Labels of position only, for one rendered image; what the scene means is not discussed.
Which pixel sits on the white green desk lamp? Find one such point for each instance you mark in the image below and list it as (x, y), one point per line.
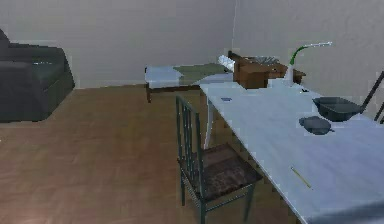
(293, 65)

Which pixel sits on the grey striped dish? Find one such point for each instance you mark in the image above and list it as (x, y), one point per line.
(265, 60)

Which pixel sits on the dark grey sofa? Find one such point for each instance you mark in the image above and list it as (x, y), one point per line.
(31, 83)

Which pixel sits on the white pillow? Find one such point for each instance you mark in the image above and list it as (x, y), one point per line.
(226, 62)

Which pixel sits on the dark grey bowl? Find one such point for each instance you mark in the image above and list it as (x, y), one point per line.
(336, 107)

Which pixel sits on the wooden bed with green blanket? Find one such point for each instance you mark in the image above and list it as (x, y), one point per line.
(186, 75)

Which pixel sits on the dark grey round pan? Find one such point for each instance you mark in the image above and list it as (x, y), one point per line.
(315, 124)

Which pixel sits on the small dark blue card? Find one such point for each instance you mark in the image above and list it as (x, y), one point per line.
(226, 99)

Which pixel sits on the white table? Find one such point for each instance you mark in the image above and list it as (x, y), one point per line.
(300, 143)

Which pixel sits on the brown wooden nightstand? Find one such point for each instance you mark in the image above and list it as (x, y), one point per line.
(258, 73)

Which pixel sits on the yellow pencil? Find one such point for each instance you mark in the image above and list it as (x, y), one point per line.
(301, 177)

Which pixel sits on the dark green chair brown seat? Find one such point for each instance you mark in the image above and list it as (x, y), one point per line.
(213, 170)

